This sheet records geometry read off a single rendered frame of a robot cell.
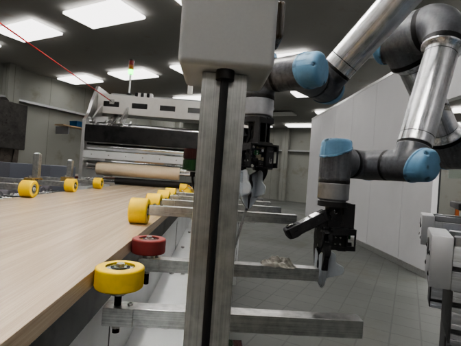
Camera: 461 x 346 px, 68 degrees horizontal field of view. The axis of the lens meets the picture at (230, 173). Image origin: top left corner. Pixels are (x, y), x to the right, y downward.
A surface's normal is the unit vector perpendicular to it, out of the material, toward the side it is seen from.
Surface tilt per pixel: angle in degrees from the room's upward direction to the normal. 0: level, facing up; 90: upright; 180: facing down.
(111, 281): 90
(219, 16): 90
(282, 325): 90
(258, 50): 90
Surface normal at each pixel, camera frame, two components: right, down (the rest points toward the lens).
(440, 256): -0.47, -0.04
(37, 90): 0.88, 0.06
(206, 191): 0.04, 0.00
